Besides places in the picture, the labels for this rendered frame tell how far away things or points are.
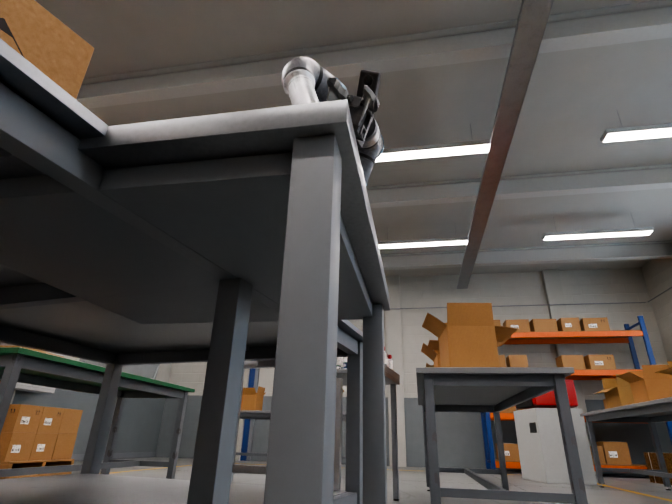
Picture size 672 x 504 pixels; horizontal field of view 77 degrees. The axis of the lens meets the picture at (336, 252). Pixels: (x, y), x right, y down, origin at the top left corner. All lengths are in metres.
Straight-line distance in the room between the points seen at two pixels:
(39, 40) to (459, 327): 2.23
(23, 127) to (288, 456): 0.54
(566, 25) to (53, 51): 4.00
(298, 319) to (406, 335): 8.52
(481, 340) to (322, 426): 2.15
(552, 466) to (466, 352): 3.88
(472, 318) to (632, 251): 6.64
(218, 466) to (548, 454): 5.53
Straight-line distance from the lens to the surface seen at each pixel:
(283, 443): 0.48
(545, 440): 6.27
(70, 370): 3.11
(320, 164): 0.58
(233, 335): 1.00
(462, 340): 2.55
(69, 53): 1.03
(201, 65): 4.67
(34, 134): 0.72
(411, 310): 9.13
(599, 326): 8.86
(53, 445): 5.70
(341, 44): 4.29
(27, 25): 1.01
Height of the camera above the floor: 0.40
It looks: 24 degrees up
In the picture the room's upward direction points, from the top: 2 degrees clockwise
